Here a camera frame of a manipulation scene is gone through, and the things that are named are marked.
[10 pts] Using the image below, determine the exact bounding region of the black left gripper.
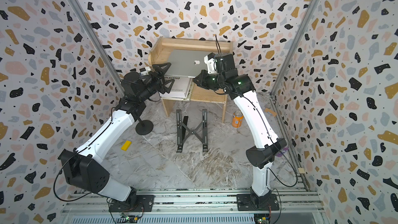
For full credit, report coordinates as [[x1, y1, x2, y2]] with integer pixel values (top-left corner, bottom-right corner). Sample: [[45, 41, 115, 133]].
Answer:
[[137, 63, 175, 104]]

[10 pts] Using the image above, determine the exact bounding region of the silver laptop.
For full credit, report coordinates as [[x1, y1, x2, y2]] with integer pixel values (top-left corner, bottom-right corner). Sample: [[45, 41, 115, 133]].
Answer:
[[166, 50, 211, 78]]

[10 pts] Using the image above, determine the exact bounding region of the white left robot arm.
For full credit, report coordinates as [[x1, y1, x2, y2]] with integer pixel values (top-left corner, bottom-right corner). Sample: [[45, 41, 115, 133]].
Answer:
[[59, 63, 174, 207]]

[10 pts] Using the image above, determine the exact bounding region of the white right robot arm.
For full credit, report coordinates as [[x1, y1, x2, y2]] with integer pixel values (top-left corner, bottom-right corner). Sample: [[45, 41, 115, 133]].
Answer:
[[193, 53, 287, 209]]

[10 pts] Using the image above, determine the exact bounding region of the black folding laptop stand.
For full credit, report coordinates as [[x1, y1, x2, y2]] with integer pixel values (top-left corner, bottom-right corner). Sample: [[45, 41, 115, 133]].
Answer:
[[176, 109, 208, 153]]

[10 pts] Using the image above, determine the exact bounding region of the white book with black text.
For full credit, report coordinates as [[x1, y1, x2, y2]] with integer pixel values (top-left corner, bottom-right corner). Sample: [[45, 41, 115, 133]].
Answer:
[[161, 76, 192, 99]]

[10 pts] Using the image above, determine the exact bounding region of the wooden shelf unit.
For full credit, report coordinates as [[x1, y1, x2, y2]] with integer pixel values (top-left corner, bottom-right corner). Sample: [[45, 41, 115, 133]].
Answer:
[[148, 37, 228, 123]]

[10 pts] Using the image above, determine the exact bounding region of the orange soda can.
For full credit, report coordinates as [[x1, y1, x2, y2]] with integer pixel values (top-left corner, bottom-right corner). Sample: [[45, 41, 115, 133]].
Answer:
[[232, 111, 244, 128]]

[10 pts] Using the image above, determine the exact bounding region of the microphone on black stand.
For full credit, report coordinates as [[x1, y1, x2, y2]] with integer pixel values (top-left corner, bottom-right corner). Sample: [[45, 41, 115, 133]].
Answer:
[[135, 118, 154, 136]]

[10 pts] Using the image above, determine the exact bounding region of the tan wooden rectangular block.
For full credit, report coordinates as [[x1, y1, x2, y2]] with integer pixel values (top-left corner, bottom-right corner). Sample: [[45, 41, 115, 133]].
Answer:
[[264, 108, 277, 117]]

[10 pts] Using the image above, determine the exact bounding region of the yellow rectangular block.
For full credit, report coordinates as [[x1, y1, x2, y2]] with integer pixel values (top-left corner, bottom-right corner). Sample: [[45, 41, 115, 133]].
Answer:
[[121, 141, 132, 151]]

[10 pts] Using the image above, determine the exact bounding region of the purple soda can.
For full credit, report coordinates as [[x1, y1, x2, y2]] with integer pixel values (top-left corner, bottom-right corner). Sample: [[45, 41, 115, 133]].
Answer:
[[276, 147, 289, 157]]

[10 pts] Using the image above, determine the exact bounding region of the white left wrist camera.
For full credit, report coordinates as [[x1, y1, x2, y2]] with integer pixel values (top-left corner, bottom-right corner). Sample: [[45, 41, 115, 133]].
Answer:
[[140, 66, 152, 76]]

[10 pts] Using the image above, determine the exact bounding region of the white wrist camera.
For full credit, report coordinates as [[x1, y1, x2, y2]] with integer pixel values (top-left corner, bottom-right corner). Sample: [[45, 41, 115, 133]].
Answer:
[[204, 52, 217, 74], [140, 66, 152, 76]]

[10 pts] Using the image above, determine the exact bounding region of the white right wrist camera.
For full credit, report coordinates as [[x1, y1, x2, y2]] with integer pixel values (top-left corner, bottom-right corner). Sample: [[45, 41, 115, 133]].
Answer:
[[204, 52, 217, 74]]

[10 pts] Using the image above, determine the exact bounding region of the aluminium corner frame post left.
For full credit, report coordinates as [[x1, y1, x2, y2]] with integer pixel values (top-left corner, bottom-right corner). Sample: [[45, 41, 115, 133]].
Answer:
[[67, 0, 123, 91]]

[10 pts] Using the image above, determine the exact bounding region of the aluminium corner frame post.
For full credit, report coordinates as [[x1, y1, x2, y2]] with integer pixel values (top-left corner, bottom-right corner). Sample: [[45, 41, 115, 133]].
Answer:
[[67, 0, 123, 91], [270, 0, 319, 96]]

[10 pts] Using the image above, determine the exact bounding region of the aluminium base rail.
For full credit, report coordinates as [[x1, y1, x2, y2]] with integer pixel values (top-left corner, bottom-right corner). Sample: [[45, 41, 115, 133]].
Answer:
[[61, 188, 328, 223]]

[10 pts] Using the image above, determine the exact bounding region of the aluminium corner frame post right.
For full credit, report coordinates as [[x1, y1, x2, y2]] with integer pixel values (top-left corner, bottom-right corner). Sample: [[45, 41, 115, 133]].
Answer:
[[270, 0, 319, 96]]

